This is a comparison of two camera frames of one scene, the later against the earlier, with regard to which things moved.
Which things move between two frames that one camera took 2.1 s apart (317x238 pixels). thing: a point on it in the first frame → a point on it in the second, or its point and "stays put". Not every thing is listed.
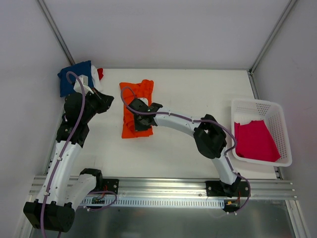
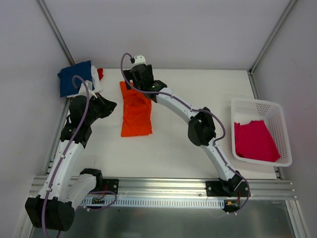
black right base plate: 215,189 stays put
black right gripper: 139,120 → 138,78
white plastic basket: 243,111 stays put
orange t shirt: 129,92 stays put
